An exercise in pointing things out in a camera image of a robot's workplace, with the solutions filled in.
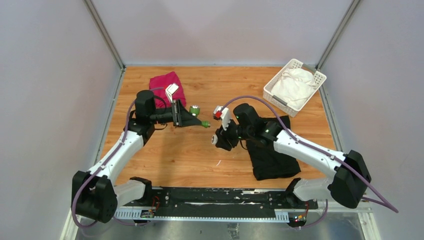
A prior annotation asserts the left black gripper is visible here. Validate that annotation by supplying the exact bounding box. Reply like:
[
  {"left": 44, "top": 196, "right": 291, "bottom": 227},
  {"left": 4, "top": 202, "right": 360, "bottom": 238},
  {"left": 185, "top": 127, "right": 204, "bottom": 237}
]
[{"left": 149, "top": 99, "right": 201, "bottom": 129}]

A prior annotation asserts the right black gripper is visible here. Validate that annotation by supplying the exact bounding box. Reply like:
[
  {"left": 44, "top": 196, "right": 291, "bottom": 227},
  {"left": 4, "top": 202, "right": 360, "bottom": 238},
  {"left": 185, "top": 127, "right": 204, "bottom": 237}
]
[{"left": 215, "top": 116, "right": 254, "bottom": 152}]

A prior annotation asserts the green water faucet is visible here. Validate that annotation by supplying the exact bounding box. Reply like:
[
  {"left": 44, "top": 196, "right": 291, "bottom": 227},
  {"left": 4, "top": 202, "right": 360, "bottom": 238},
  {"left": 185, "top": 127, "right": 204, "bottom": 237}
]
[{"left": 189, "top": 105, "right": 211, "bottom": 128}]

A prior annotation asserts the white pipe fitting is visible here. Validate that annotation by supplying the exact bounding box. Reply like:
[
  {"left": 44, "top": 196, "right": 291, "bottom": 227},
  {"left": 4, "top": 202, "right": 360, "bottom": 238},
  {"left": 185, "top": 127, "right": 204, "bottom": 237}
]
[{"left": 211, "top": 134, "right": 219, "bottom": 145}]

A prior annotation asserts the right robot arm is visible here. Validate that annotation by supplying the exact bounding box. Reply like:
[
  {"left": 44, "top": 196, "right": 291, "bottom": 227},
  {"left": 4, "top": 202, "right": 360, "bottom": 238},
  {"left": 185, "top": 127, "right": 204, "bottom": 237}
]
[{"left": 212, "top": 103, "right": 372, "bottom": 209}]

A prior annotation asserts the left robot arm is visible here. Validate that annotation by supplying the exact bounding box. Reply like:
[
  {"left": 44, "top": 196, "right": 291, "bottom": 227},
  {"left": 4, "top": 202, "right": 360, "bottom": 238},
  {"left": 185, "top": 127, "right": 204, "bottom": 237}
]
[{"left": 71, "top": 90, "right": 211, "bottom": 228}]

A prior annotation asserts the magenta folded cloth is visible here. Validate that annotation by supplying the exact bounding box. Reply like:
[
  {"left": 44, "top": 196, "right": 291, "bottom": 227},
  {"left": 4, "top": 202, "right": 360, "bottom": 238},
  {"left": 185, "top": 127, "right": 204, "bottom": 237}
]
[{"left": 149, "top": 71, "right": 187, "bottom": 107}]

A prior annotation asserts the black folded cloth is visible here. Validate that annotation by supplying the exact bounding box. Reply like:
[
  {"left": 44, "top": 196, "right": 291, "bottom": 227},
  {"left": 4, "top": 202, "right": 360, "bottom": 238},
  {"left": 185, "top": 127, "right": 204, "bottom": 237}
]
[{"left": 244, "top": 114, "right": 302, "bottom": 182}]

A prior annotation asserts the white cloth in basket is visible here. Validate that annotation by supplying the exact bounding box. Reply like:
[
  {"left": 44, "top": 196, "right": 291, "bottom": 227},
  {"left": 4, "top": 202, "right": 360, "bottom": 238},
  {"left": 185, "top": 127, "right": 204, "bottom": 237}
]
[{"left": 270, "top": 68, "right": 319, "bottom": 111}]

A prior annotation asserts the white plastic basket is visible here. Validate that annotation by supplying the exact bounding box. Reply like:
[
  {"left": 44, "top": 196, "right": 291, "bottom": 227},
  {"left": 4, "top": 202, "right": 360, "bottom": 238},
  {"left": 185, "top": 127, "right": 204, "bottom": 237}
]
[{"left": 263, "top": 58, "right": 327, "bottom": 118}]

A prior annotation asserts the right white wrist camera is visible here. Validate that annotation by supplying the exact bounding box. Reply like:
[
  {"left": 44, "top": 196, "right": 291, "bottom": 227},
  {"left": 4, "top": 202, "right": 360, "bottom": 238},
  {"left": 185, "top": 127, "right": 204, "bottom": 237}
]
[{"left": 213, "top": 105, "right": 231, "bottom": 131}]

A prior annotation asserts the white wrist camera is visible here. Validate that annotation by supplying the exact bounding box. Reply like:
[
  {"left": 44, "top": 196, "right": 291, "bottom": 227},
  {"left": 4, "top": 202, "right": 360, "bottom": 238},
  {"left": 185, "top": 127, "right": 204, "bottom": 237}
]
[
  {"left": 165, "top": 83, "right": 179, "bottom": 104},
  {"left": 213, "top": 105, "right": 231, "bottom": 131}
]

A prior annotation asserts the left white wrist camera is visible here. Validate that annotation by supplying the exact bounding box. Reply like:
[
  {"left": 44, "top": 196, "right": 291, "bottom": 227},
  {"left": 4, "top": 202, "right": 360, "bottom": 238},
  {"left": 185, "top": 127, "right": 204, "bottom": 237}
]
[{"left": 165, "top": 83, "right": 179, "bottom": 104}]

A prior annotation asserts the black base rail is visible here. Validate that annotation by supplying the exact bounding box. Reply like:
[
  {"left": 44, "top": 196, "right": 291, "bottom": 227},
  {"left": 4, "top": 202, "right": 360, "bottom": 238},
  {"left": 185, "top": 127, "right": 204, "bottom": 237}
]
[{"left": 114, "top": 187, "right": 318, "bottom": 223}]

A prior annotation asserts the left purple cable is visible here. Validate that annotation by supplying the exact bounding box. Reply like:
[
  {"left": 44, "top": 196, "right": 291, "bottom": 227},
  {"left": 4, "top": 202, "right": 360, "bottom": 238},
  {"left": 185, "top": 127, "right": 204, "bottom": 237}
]
[{"left": 71, "top": 87, "right": 167, "bottom": 229}]

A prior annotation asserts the purple cable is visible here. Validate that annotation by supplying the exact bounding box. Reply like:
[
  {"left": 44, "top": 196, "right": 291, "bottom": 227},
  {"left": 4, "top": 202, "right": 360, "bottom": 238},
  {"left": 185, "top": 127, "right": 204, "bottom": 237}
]
[
  {"left": 71, "top": 87, "right": 167, "bottom": 229},
  {"left": 220, "top": 95, "right": 399, "bottom": 214}
]

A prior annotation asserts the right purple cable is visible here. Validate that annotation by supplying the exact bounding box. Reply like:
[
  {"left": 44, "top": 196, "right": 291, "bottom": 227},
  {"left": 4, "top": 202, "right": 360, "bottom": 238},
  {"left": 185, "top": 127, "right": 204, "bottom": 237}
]
[{"left": 220, "top": 95, "right": 399, "bottom": 214}]

